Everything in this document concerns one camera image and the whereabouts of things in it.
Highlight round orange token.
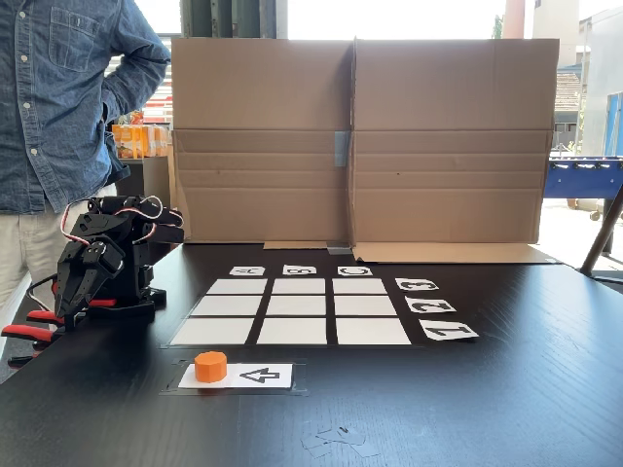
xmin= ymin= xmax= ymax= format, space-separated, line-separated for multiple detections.
xmin=194 ymin=350 xmax=229 ymax=384

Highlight white nine-square grid sheet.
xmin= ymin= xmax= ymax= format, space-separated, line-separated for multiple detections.
xmin=163 ymin=276 xmax=424 ymax=349

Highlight orange drink cartons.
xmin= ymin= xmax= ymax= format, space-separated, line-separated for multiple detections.
xmin=111 ymin=110 xmax=171 ymax=160

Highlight standing person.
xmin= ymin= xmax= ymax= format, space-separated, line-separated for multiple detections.
xmin=0 ymin=0 xmax=172 ymax=312

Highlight paper sheet with arrow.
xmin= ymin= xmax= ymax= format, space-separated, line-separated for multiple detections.
xmin=177 ymin=363 xmax=294 ymax=390

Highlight grey tape strip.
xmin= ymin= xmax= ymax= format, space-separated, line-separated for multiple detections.
xmin=333 ymin=129 xmax=352 ymax=168

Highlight clear tape scraps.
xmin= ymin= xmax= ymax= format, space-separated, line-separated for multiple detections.
xmin=299 ymin=425 xmax=381 ymax=458

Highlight paper sheet number 3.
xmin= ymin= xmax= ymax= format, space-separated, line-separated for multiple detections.
xmin=394 ymin=277 xmax=440 ymax=293

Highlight paper sheet number 2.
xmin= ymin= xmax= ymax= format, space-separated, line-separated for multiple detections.
xmin=404 ymin=297 xmax=458 ymax=315

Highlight brown cardboard box screen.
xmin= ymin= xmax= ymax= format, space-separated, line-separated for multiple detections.
xmin=167 ymin=36 xmax=561 ymax=267

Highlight paper sheet number 1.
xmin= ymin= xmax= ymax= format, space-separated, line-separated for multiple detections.
xmin=418 ymin=319 xmax=480 ymax=342

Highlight blue foosball table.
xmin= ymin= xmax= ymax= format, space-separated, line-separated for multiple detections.
xmin=544 ymin=154 xmax=623 ymax=220

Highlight black power cable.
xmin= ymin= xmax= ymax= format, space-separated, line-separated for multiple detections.
xmin=26 ymin=273 xmax=59 ymax=312

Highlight red-handled clamp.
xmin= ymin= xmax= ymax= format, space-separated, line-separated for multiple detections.
xmin=0 ymin=309 xmax=67 ymax=367

